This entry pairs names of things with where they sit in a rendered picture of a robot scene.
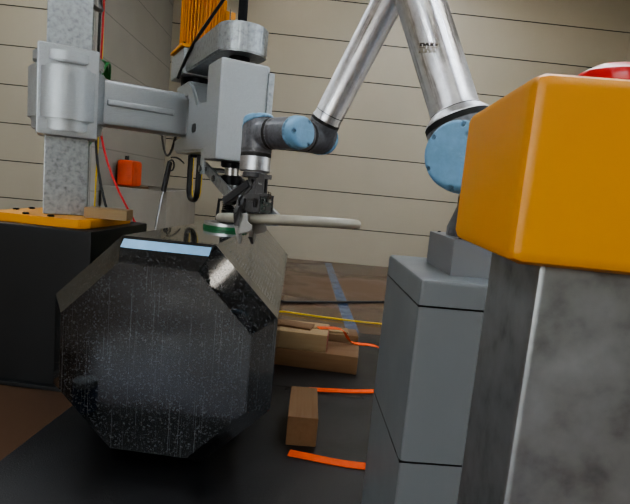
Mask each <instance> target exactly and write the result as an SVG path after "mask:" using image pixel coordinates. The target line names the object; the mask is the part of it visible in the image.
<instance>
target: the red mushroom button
mask: <svg viewBox="0 0 630 504"><path fill-rule="evenodd" d="M578 76H587V77H600V78H613V79H626V80H630V62H611V63H605V64H600V65H597V66H595V67H593V68H591V69H588V70H586V71H584V72H582V73H580V74H578Z"/></svg>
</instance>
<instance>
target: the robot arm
mask: <svg viewBox="0 0 630 504"><path fill-rule="evenodd" d="M398 15H399V17H400V21H401V24H402V27H403V31H404V34H405V37H406V40H407V44H408V47H409V50H410V54H411V57H412V60H413V63H414V67H415V70H416V73H417V77H418V80H419V83H420V86H421V90H422V93H423V96H424V100H425V103H426V106H427V109H428V113H429V116H430V122H429V123H428V125H427V127H426V129H425V134H426V137H427V140H428V143H427V145H426V148H425V156H424V158H425V166H426V168H427V171H428V174H429V176H430V177H431V178H432V180H433V181H434V182H435V183H436V184H437V185H439V186H440V187H442V188H444V189H445V190H447V191H450V192H452V193H456V194H458V203H457V207H456V209H455V211H454V213H453V215H452V217H451V219H450V221H449V223H448V225H447V229H446V235H449V236H454V237H458V236H457V233H456V222H457V215H458V207H459V199H460V192H461V184H462V176H463V169H464V161H465V153H466V146H467V138H468V130H469V123H470V121H471V119H472V117H473V116H474V115H475V114H477V113H479V112H480V111H482V110H483V109H485V108H487V107H488V106H490V105H488V104H485V103H483V102H481V101H479V98H478V95H477V92H476V89H475V86H474V83H473V80H472V76H471V73H470V70H469V67H468V64H467V61H466V58H465V54H464V51H463V48H462V45H461V42H460V39H459V36H458V32H457V29H456V26H455V23H454V20H453V17H452V14H451V10H450V7H449V4H448V1H447V0H371V1H370V3H369V5H368V7H367V9H366V11H365V13H364V15H363V17H362V19H361V21H360V23H359V25H358V27H357V29H356V30H355V32H354V34H353V36H352V38H351V40H350V42H349V44H348V46H347V48H346V50H345V52H344V54H343V56H342V58H341V60H340V62H339V64H338V66H337V68H336V70H335V72H334V74H333V76H332V78H331V80H330V82H329V84H328V86H327V88H326V90H325V92H324V94H323V96H322V98H321V100H320V102H319V104H318V106H317V108H316V110H315V111H314V112H313V114H312V116H311V118H310V120H309V119H308V118H307V117H305V116H300V115H293V116H287V117H273V116H272V115H271V114H268V113H249V114H247V115H245V116H244V118H243V124H242V141H241V156H240V167H239V170H240V171H243V173H242V177H247V178H248V180H246V181H244V182H243V183H242V184H240V185H239V186H237V187H236V188H235V189H233V190H232V191H231V192H229V193H228V194H227V195H225V196H224V197H223V198H222V200H223V203H224V204H225V205H235V204H236V205H235V208H234V213H233V217H234V226H235V233H236V237H237V241H238V244H241V241H242V234H244V233H248V232H249V237H248V238H249V240H250V242H251V244H254V242H255V239H256V234H260V233H264V232H266V230H267V227H266V225H264V224H253V223H249V222H248V218H249V215H248V213H256V214H259V213H262V214H267V213H269V214H270V213H273V200H274V196H271V192H270V194H269V192H268V191H267V189H268V180H272V175H267V174H265V173H270V163H271V153H272V150H278V149H288V150H295V151H301V152H308V153H313V154H316V155H325V154H329V153H331V152H332V151H333V150H334V149H335V148H336V146H337V144H338V133H337V132H338V130H339V128H340V124H341V122H342V121H343V119H344V117H345V115H346V113H347V111H348V109H349V107H350V106H351V104H352V102H353V100H354V98H355V96H356V94H357V92H358V90H359V89H360V87H361V85H362V83H363V81H364V79H365V77H366V75H367V74H368V72H369V70H370V68H371V66H372V64H373V62H374V60H375V58H376V57H377V55H378V53H379V51H380V49H381V47H382V45H383V43H384V41H385V40H386V38H387V36H388V34H389V32H390V30H391V28H392V26H393V25H394V23H395V21H396V19H397V17H398ZM267 192H268V194H267ZM271 205H272V207H271ZM246 212H247V213H246Z"/></svg>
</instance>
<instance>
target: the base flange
mask: <svg viewBox="0 0 630 504"><path fill-rule="evenodd" d="M0 221H7V222H16V223H26V224H36V225H46V226H55V227H65V228H75V229H93V228H100V227H107V226H114V225H121V224H128V223H130V222H131V220H129V221H119V220H108V219H96V218H85V217H84V216H78V215H59V214H44V213H43V207H40V208H35V207H29V208H21V209H19V208H13V209H2V210H0Z"/></svg>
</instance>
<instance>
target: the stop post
mask: <svg viewBox="0 0 630 504"><path fill-rule="evenodd" d="M456 233H457V236H458V237H459V238H461V239H463V240H465V241H468V242H470V243H472V244H474V245H477V246H479V247H481V248H484V249H486V250H488V251H490V252H492V258H491V265H490V272H489V279H488V286H487V294H486V301H485V308H484V315H483V322H482V329H481V336H480V343H479V350H478V358H477V365H476V372H475V379H474V386H473V393H472V400H471V407H470V414H469V421H468V429H467V436H466V443H465V450H464V457H463V464H462V471H461V478H460V485H459V492H458V500H457V504H630V80H626V79H613V78H600V77H587V76H575V75H562V74H549V73H546V74H543V75H540V76H537V77H535V78H533V79H531V80H530V81H528V82H527V83H525V84H523V85H522V86H520V87H519V88H517V89H515V90H514V91H512V92H511V93H509V94H507V95H506V96H504V97H503V98H501V99H499V100H498V101H496V102H495V103H493V104H491V105H490V106H488V107H487V108H485V109H483V110H482V111H480V112H479V113H477V114H475V115H474V116H473V117H472V119H471V121H470V123H469V130H468V138H467V146H466V153H465V161H464V169H463V176H462V184H461V192H460V199H459V207H458V215H457V222H456Z"/></svg>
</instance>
